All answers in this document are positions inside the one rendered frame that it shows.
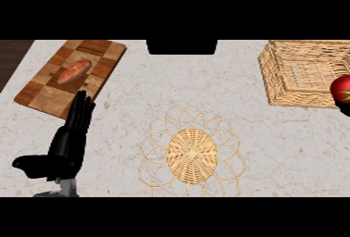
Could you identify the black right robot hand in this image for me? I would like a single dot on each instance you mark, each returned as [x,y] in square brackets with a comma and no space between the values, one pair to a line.
[344,108]

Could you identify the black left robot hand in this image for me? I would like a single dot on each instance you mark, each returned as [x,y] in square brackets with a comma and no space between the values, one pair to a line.
[68,145]

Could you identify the red tomato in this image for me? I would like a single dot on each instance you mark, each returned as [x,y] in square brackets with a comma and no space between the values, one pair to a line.
[341,89]

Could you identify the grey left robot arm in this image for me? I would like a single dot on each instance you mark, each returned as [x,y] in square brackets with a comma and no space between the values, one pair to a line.
[66,189]

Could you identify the wicker basket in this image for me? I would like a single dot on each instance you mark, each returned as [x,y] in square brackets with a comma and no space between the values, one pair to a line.
[304,74]

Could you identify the round wicker placemat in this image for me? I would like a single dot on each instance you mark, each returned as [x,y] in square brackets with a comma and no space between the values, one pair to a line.
[192,155]

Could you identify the checkered wooden cutting board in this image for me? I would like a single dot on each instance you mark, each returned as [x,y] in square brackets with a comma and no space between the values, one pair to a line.
[68,77]

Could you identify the orange sweet potato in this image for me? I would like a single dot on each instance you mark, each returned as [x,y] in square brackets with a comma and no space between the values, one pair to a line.
[74,71]

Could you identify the black appliance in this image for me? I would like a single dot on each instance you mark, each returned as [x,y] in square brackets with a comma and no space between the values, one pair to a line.
[182,47]

